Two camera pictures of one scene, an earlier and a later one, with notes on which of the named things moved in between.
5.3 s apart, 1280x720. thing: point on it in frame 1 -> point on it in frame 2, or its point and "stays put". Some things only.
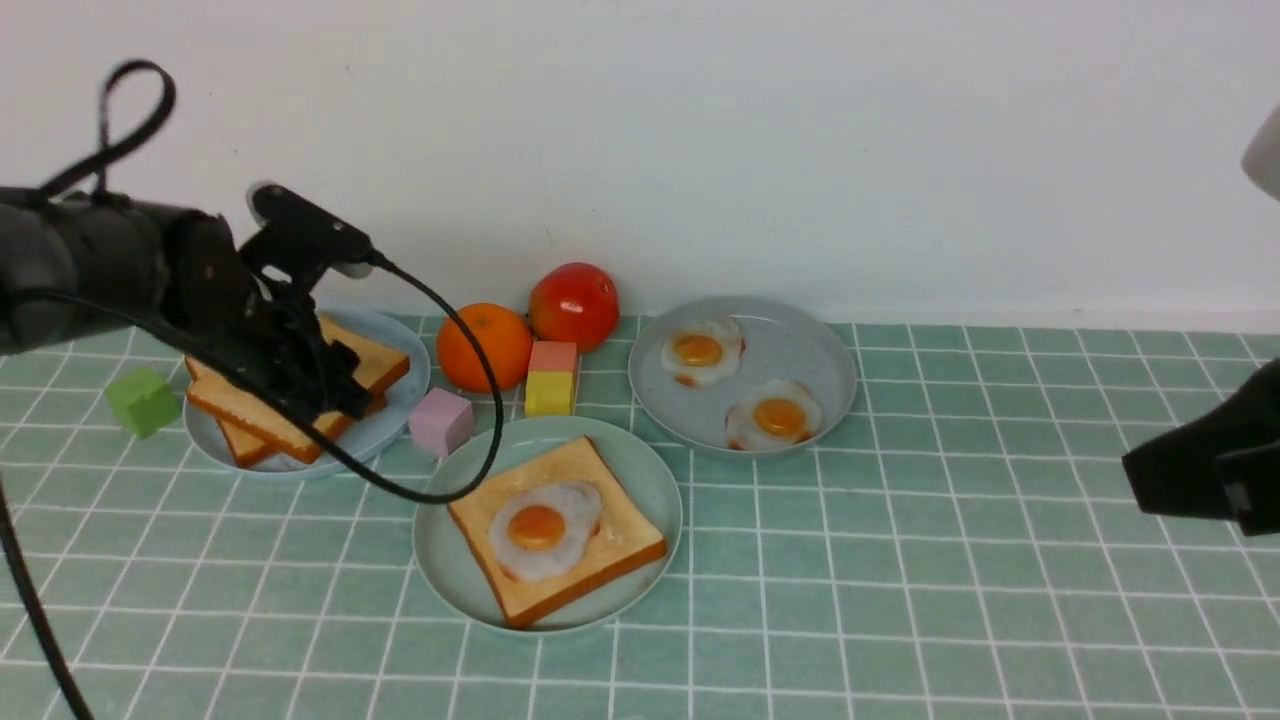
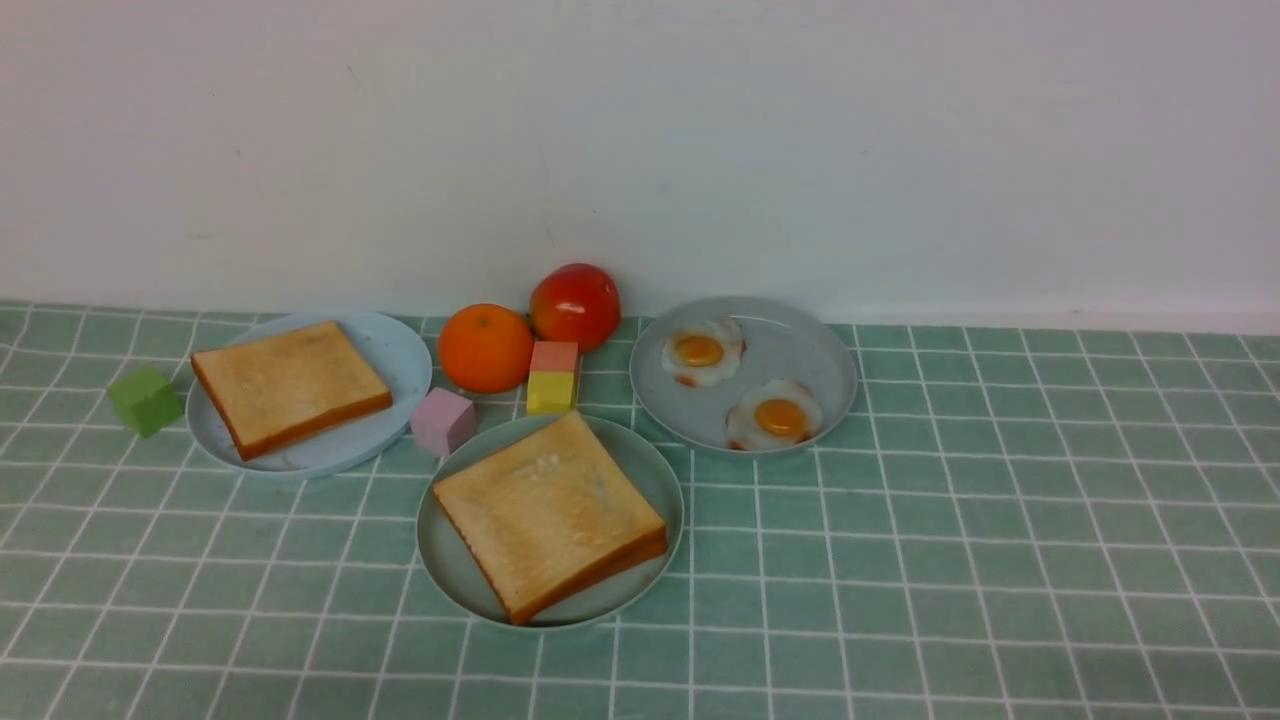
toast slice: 274,424 -> 549,515
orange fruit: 505,338 stays put
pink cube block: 441,422 stays put
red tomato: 575,302 stays put
